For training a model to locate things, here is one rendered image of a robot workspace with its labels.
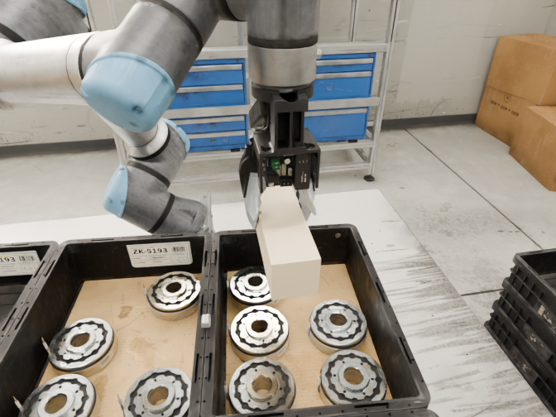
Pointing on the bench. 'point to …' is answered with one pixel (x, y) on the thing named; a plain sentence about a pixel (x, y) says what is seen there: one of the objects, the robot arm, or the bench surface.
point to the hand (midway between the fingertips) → (278, 215)
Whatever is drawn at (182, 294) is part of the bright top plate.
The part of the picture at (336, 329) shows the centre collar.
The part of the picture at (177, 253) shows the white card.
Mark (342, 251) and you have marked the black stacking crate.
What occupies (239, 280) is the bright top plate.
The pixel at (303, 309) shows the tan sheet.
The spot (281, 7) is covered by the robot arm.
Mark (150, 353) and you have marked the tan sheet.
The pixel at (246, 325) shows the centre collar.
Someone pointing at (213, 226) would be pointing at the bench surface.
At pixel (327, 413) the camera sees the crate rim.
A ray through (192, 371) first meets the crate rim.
